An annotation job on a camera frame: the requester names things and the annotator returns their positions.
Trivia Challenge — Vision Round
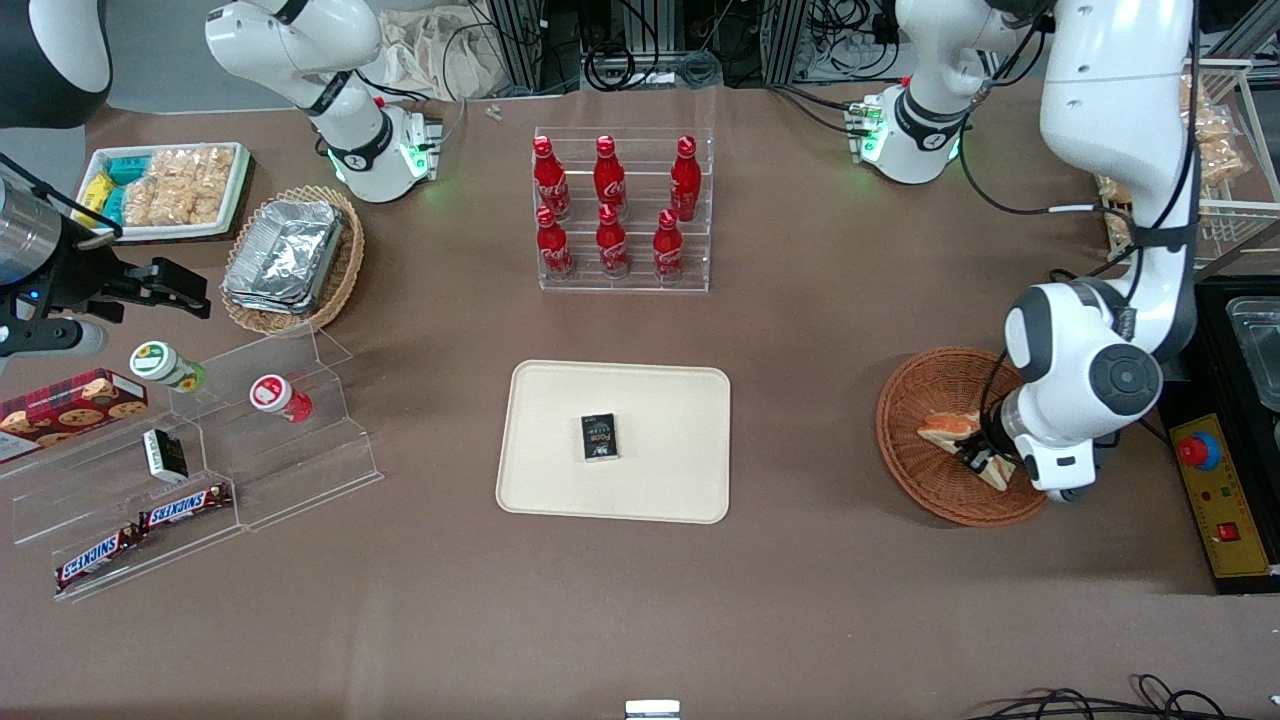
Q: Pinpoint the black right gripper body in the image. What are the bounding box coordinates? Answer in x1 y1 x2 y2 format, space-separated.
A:
0 252 153 331

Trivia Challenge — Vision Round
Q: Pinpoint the brown wicker basket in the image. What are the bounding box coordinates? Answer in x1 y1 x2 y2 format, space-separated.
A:
876 346 1051 528

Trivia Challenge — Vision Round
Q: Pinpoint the white snack tray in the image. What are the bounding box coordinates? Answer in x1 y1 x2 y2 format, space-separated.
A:
78 142 251 244

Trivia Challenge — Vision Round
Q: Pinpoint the aluminium foil tray stack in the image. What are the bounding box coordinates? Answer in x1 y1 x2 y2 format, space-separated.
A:
222 198 346 306

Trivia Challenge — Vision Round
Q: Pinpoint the tan wicker basket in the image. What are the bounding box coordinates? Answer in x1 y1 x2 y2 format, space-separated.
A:
222 185 366 336

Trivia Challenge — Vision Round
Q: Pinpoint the cream plastic serving tray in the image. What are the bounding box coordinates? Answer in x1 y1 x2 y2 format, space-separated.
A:
496 360 733 525

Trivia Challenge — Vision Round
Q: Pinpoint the green sunflower yogurt cup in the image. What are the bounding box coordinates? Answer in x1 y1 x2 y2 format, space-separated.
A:
130 340 208 394

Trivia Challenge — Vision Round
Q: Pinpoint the rice cracker bag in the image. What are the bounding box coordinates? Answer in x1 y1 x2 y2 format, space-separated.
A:
125 180 219 227
150 148 237 189

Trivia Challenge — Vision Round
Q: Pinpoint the red strawberry yogurt cup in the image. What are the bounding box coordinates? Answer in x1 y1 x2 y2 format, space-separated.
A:
250 374 314 424

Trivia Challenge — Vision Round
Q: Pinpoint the red tartan cookie box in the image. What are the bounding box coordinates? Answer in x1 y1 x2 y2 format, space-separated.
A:
0 368 149 463

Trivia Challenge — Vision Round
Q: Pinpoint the black side table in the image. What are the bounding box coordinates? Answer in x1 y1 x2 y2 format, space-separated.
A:
1155 275 1280 596

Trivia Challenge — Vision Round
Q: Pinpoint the small black snack box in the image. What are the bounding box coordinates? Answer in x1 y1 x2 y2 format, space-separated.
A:
581 413 619 463
142 428 189 483

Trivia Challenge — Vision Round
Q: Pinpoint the yellow emergency stop box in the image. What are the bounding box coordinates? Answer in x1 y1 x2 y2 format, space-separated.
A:
1170 413 1277 581

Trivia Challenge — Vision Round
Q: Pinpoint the clear acrylic stepped shelf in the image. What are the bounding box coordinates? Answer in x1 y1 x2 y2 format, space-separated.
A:
0 322 384 603

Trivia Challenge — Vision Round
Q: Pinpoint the Snickers chocolate bar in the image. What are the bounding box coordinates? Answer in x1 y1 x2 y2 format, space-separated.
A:
138 484 234 532
54 528 142 592

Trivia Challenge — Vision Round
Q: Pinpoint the clear plastic container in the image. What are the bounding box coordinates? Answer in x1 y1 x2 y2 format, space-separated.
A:
1225 296 1280 411

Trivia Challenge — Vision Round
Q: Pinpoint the cracker snack bag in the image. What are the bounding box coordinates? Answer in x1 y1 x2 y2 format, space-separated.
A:
1180 75 1247 187
1098 175 1143 253

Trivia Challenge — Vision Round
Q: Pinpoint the beige cloth bag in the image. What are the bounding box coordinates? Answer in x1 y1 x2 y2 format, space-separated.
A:
378 5 503 101

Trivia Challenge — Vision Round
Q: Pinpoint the red cola bottle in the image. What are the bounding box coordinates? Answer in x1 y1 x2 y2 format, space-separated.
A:
670 135 703 223
536 205 576 281
532 136 571 221
594 135 627 216
653 208 686 283
596 203 631 279

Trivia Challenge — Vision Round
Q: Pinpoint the clear acrylic bottle rack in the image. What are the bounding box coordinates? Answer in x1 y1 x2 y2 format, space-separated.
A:
534 127 714 294

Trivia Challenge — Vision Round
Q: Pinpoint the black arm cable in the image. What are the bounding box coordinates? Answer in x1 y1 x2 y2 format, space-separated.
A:
958 20 1203 446

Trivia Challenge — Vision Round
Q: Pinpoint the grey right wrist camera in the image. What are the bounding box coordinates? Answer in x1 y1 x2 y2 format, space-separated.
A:
0 318 107 361

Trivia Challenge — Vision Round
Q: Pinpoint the black floor cable bundle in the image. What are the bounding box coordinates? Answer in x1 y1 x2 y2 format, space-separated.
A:
960 673 1263 720

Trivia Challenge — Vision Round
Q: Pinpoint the white wire rack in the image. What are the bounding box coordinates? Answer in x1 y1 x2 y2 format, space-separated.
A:
1095 58 1280 279

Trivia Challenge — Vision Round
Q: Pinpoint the aluminium frame profile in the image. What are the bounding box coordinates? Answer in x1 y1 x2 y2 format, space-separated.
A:
485 0 547 93
760 0 811 87

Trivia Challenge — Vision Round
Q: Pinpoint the coiled black cable bundle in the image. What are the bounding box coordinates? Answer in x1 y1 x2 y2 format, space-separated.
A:
580 30 723 93

